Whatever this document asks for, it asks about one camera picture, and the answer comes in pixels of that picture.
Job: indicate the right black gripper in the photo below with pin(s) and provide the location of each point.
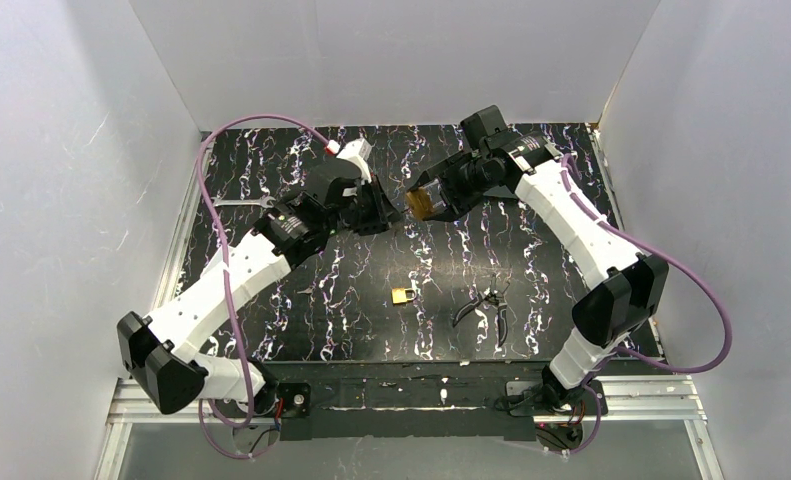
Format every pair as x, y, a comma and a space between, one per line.
448, 192

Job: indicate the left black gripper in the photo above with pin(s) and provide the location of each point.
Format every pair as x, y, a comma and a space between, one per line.
371, 208

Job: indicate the large brass padlock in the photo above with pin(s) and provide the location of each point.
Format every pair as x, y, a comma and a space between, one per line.
423, 204

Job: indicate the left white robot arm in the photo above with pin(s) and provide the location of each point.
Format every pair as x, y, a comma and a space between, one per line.
161, 350

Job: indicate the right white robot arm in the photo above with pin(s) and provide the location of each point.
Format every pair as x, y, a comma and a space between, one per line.
624, 284

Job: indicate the small brass padlock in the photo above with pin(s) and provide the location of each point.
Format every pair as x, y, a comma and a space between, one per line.
401, 296

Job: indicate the silver open-end wrench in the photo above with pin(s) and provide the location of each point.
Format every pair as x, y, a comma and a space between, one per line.
262, 202

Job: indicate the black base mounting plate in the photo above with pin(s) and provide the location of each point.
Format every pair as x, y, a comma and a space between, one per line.
317, 400

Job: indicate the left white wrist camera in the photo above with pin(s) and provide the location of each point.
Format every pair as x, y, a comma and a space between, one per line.
356, 152

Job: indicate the black handled pruning shears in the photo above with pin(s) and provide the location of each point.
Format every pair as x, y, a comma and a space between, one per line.
493, 296

